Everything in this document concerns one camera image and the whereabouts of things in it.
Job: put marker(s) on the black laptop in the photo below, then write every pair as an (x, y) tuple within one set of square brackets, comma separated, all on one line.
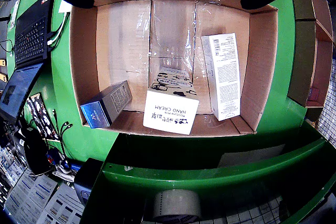
[(29, 40)]

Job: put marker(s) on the printed paper sheets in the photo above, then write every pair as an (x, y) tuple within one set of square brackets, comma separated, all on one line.
[(39, 197)]

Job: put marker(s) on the long white text box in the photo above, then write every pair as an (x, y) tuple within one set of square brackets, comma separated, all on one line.
[(225, 77)]

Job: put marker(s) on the clear packing tape roll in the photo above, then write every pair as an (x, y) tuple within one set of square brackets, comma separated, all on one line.
[(176, 203)]

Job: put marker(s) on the cow print hand cream box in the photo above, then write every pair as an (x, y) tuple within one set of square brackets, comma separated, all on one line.
[(170, 111)]

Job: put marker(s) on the blue W cube box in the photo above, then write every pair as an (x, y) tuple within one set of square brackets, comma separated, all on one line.
[(115, 100)]

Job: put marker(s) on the black device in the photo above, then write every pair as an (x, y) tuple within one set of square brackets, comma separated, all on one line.
[(88, 179)]

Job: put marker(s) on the large cardboard tray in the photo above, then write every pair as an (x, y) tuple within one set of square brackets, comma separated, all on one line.
[(126, 37)]

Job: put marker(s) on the black bag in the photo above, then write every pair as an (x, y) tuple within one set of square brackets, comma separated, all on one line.
[(35, 153)]

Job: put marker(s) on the black board with white dots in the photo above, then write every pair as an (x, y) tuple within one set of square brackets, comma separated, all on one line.
[(42, 116)]

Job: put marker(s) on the green metal cabinet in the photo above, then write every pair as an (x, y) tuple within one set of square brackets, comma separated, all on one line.
[(210, 179)]

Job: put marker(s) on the grid printed paper sheet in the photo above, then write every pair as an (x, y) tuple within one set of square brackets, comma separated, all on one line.
[(249, 214)]

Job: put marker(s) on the pink product box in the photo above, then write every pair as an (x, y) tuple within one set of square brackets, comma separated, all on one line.
[(313, 94)]

